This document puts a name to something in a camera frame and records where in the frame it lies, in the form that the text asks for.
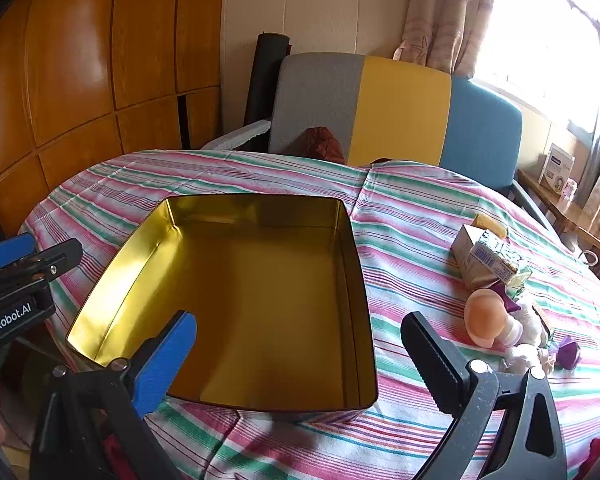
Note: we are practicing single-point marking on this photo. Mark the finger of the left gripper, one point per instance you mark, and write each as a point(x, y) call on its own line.
point(15, 248)
point(47, 265)

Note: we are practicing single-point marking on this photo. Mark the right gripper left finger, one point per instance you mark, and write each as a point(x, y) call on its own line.
point(159, 359)

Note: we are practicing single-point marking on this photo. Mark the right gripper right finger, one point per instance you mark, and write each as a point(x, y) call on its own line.
point(440, 365)

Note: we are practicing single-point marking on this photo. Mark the peach silicone bottle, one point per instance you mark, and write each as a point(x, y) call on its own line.
point(487, 320)

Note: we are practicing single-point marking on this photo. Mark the purple snack packet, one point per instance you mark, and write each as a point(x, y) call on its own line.
point(500, 289)
point(568, 354)

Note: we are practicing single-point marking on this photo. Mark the beige medicine box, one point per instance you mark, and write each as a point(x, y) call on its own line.
point(484, 258)

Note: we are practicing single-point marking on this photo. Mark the yellow sponge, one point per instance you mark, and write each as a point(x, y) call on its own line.
point(485, 222)

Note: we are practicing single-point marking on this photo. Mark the striped bedspread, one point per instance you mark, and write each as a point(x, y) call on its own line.
point(404, 217)

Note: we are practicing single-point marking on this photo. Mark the gold tin box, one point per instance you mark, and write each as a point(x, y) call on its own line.
point(275, 285)

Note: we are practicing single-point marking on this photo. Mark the wooden side table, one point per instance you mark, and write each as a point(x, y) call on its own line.
point(568, 215)

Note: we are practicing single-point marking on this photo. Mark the wooden wardrobe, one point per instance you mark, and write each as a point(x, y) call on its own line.
point(83, 81)

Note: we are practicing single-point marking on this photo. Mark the white appliance box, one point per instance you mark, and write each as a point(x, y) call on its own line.
point(557, 168)

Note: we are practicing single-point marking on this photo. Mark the dark red cushion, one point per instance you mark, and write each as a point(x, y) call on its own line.
point(319, 143)

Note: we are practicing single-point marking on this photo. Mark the grey yellow blue sofa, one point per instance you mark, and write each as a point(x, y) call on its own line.
point(378, 108)

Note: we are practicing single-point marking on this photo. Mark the black rolled mat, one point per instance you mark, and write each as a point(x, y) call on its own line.
point(271, 49)

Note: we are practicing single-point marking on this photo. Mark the floral curtain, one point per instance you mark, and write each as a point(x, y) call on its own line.
point(445, 35)

